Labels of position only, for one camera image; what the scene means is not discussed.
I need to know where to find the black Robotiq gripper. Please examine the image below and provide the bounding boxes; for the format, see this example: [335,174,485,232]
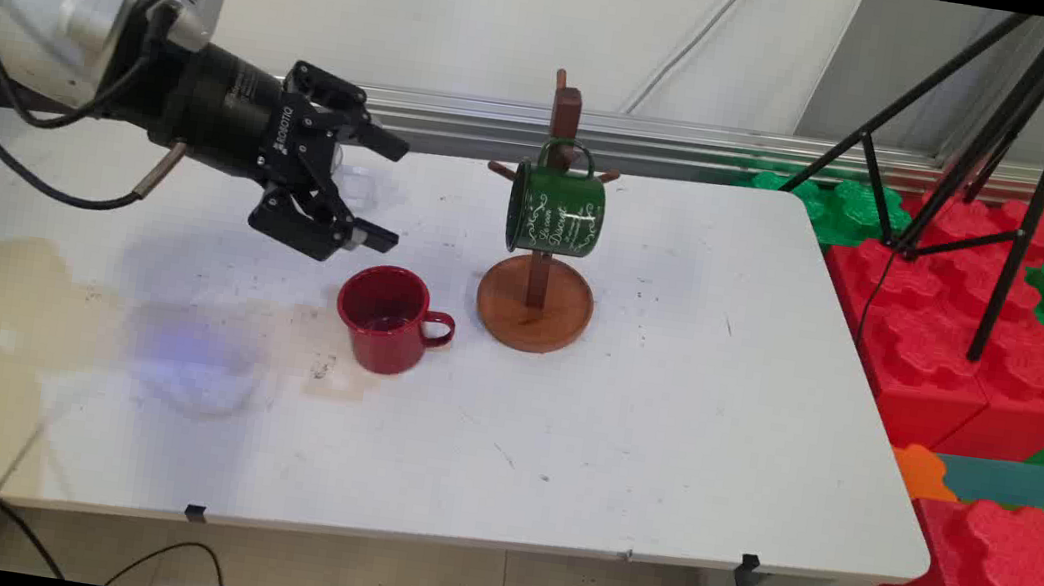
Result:
[118,34,423,273]

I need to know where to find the green enamel mug white lettering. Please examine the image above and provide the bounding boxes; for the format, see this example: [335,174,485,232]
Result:
[500,131,615,266]

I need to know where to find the red enamel mug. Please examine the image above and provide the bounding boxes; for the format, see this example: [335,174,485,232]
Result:
[328,258,464,384]

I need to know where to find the brown wooden mug tree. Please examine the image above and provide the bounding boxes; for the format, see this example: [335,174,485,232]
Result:
[463,60,634,362]

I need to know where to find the large red foam block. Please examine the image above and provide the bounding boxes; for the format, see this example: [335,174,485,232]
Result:
[801,176,1044,469]

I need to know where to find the orange foam piece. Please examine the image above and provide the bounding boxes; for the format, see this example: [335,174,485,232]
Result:
[885,441,965,509]

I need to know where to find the black cable with metal plug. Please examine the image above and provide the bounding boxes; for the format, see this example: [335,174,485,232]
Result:
[0,88,194,223]

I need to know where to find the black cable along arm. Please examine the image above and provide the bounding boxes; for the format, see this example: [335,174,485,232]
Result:
[0,0,163,145]

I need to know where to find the aluminium wall rail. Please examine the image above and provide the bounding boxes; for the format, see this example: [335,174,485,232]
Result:
[269,66,1044,235]

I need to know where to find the thin black floor cable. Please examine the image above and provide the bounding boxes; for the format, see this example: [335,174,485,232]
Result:
[0,487,79,581]
[102,530,234,586]

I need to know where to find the thin black tripod cable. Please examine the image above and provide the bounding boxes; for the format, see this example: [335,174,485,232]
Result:
[855,240,896,353]

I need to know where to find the black camera tripod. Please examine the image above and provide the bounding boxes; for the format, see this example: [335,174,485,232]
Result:
[759,0,1044,373]

